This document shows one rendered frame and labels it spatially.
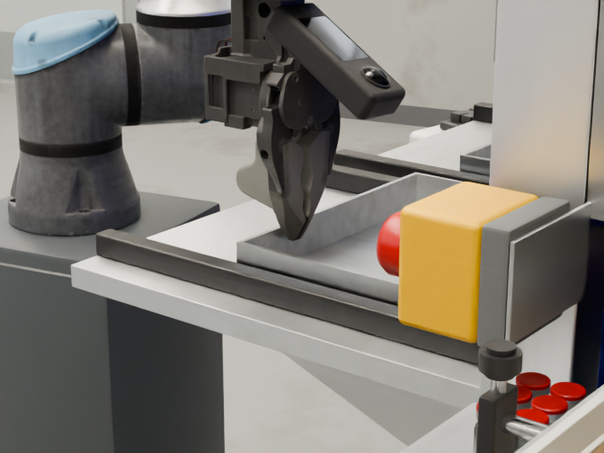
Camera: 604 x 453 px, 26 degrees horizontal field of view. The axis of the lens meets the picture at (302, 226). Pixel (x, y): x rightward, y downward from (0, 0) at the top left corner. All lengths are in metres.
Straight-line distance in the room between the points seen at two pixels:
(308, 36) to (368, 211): 0.23
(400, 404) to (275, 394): 1.89
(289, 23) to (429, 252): 0.33
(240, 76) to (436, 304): 0.35
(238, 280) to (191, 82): 0.48
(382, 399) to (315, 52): 0.28
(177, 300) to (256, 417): 1.79
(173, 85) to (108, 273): 0.42
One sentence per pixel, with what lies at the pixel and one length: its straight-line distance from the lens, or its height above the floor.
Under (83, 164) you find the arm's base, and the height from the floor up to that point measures 0.87.
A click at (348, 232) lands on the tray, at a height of 0.89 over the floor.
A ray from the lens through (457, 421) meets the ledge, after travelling 0.83.
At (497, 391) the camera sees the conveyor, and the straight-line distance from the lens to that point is 0.64.
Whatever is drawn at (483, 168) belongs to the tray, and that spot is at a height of 0.91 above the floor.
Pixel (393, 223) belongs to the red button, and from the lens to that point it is 0.77.
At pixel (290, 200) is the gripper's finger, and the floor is 0.94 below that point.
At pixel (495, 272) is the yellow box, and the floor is 1.01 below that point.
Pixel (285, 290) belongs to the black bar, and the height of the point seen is 0.90.
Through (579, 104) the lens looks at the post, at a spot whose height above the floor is 1.08.
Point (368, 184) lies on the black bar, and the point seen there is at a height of 0.89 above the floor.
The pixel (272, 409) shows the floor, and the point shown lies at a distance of 2.85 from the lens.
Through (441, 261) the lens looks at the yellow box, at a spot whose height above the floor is 1.00.
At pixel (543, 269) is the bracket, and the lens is 0.74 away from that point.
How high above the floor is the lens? 1.25
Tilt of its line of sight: 18 degrees down
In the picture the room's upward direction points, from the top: straight up
